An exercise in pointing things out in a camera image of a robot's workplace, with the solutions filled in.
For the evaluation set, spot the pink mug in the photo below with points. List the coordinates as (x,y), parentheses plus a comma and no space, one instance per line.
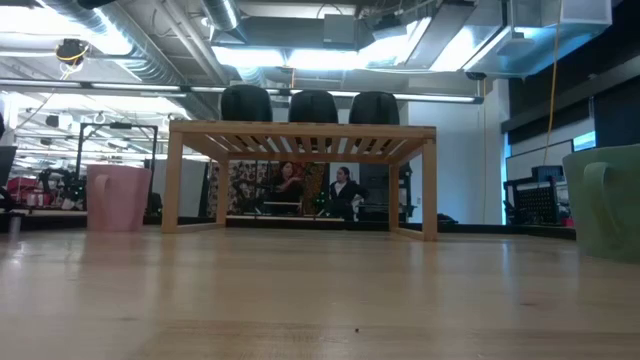
(120,200)

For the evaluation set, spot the green mug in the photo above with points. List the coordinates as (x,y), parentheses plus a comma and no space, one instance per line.
(610,210)

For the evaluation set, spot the person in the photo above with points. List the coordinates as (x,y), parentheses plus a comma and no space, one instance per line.
(345,192)
(287,187)

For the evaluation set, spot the wooden slatted rack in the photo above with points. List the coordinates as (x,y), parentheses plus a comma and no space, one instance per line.
(300,131)

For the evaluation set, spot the all black mug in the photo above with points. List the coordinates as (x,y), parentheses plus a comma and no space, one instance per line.
(374,107)

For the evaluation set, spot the long ceiling light strip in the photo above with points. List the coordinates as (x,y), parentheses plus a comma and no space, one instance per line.
(435,98)

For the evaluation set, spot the black ceiling box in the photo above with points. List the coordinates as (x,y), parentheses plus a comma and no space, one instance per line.
(339,31)

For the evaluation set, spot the silver ventilation hood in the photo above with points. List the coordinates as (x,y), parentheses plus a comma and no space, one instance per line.
(525,50)

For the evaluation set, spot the black metal rig frame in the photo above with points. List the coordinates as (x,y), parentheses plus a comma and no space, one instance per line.
(120,125)

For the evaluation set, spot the silver ceiling duct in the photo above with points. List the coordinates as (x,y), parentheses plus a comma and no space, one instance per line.
(145,55)

